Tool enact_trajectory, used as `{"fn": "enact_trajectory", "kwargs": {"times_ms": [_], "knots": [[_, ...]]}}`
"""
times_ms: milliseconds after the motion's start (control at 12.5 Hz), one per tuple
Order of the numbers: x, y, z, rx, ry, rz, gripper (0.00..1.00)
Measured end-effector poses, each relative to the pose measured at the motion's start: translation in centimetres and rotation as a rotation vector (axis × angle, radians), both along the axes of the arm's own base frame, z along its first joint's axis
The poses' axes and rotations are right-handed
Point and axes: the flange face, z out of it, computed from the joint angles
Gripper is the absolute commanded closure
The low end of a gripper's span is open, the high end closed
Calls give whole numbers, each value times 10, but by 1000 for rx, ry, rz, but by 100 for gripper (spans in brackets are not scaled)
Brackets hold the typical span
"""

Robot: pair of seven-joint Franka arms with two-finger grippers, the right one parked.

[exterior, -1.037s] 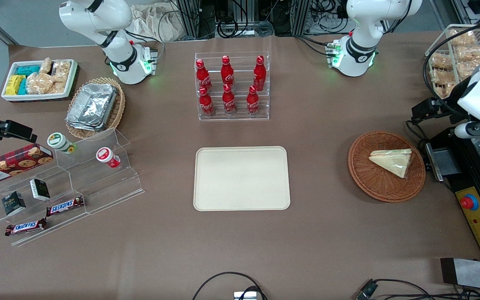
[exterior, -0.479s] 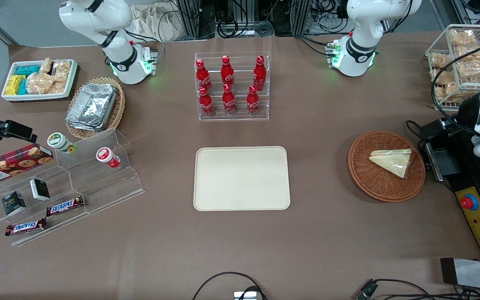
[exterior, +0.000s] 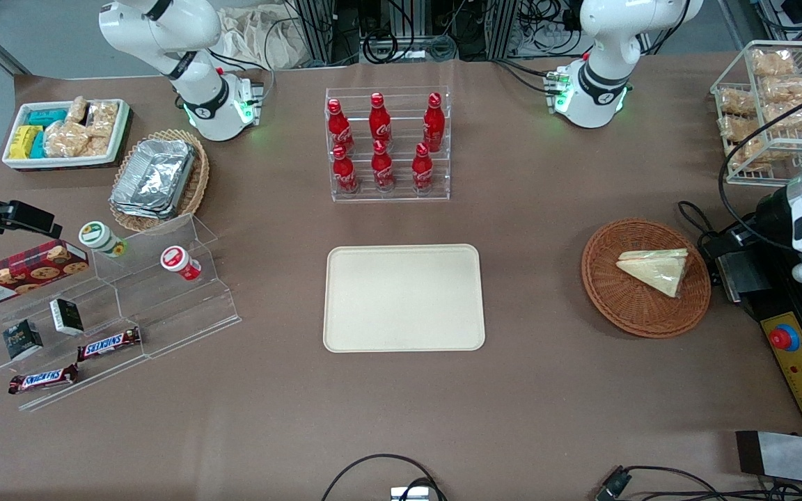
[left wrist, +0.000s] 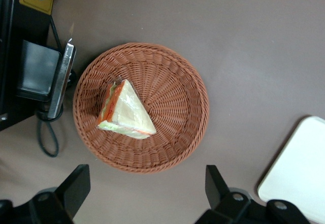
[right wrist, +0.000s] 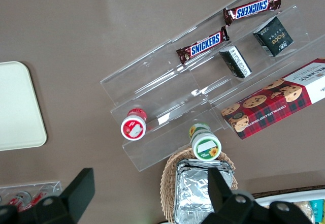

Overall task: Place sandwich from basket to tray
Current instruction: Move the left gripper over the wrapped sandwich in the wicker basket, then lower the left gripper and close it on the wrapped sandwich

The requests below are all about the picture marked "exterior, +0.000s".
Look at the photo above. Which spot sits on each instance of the red tartan cookie box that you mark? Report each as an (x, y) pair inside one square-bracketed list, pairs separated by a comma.
[(21, 273)]

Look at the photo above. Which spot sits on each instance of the white rectangular snack bin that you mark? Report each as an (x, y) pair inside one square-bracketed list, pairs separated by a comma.
[(121, 125)]

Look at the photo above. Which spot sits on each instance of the clear acrylic stepped shelf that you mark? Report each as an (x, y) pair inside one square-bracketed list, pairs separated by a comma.
[(164, 313)]

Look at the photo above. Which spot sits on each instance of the stack of foil trays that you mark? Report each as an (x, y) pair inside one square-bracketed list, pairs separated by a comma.
[(154, 177)]

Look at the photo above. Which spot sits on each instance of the beige cloth bag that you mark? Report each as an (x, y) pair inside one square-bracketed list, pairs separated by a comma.
[(255, 38)]

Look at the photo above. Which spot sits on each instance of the oval tan wicker basket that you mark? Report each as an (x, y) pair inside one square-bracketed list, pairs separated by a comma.
[(198, 184)]

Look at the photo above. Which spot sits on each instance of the clear acrylic bottle rack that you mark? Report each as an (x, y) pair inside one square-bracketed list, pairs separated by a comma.
[(401, 197)]

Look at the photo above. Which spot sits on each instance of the yellow snack packet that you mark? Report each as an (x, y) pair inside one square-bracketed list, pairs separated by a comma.
[(23, 141)]

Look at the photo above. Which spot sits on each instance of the silver metal clamp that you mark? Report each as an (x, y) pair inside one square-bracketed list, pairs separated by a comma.
[(411, 495)]

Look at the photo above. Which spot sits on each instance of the teal snack packet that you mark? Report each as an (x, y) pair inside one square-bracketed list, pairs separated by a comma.
[(38, 145), (47, 116)]

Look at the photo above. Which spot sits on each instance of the brown Snickers bar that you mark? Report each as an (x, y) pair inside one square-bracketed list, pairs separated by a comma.
[(108, 344), (42, 379)]

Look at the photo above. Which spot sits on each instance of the red emergency stop button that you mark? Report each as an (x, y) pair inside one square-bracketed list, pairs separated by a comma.
[(784, 337)]

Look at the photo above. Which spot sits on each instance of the bagged fried snack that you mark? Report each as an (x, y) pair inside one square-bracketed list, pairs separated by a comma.
[(787, 117), (773, 62), (756, 154), (737, 101), (738, 129), (787, 89)]

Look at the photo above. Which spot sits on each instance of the grey flat panel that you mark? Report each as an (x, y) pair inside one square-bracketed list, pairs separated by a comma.
[(798, 459)]

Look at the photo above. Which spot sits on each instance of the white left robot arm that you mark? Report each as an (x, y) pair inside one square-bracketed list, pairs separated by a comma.
[(599, 83)]

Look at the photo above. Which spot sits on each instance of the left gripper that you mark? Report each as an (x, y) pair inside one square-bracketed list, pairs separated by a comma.
[(773, 212)]

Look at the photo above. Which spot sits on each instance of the clear bag of rice crackers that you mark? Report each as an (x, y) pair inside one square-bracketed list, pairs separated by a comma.
[(98, 146), (65, 139), (103, 118), (77, 110)]

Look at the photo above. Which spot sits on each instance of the red cola bottle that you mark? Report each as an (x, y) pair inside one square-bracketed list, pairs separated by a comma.
[(382, 170), (339, 129), (422, 170), (379, 122), (344, 174), (434, 125)]

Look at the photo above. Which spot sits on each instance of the red lid yogurt cup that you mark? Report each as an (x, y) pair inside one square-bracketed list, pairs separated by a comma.
[(177, 261)]

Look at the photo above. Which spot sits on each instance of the cream plastic tray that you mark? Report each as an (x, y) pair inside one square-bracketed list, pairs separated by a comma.
[(401, 299)]

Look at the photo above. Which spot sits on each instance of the black sealing machine yellow panel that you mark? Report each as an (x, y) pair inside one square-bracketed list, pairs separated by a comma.
[(801, 379)]

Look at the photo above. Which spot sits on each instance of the green lid yogurt cup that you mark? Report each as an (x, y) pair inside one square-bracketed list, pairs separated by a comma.
[(98, 236)]

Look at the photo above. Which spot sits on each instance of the round brown wicker basket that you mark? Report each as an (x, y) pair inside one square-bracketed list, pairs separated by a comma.
[(624, 306)]

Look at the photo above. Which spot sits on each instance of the triangular sandwich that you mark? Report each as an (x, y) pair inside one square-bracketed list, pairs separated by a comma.
[(655, 271)]

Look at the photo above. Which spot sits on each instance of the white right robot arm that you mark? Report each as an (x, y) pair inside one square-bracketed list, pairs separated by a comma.
[(209, 104)]

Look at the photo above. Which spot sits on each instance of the small black carton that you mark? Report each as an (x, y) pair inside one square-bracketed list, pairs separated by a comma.
[(67, 316), (23, 339)]

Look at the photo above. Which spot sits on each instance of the aluminium frame post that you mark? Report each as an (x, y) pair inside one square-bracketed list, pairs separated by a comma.
[(502, 28), (317, 28)]

